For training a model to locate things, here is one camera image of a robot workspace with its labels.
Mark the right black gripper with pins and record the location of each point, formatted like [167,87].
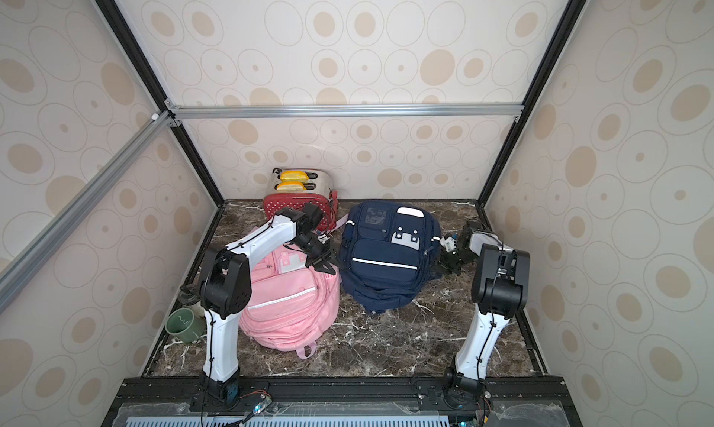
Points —
[452,254]

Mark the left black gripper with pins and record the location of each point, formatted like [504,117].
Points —
[323,260]

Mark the red polka dot toaster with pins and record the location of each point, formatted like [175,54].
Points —
[321,192]

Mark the pink backpack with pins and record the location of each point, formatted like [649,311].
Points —
[291,305]

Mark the navy blue backpack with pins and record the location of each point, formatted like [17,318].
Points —
[388,253]

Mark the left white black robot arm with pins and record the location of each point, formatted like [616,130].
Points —
[225,291]

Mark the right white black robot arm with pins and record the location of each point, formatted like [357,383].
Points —
[499,291]

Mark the right yellow toast slice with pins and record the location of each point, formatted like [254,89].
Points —
[291,187]

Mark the yellow toast slice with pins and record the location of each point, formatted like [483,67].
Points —
[294,176]
[291,187]

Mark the left yellow toast slice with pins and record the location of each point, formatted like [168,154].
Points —
[294,176]

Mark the small glass jar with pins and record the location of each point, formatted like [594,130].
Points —
[189,295]

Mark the green ceramic mug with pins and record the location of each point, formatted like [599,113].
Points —
[185,326]

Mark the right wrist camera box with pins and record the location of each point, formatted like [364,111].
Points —
[448,244]

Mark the horizontal aluminium frame bar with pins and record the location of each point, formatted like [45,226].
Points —
[349,111]

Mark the diagonal aluminium frame bar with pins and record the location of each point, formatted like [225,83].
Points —
[24,267]

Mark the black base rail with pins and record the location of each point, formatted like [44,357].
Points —
[412,401]

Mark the black right corner post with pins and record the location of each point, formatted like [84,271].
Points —
[558,41]

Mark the black corner post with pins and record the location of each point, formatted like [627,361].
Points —
[558,41]
[136,56]

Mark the black left corner post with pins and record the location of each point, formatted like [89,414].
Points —
[136,56]

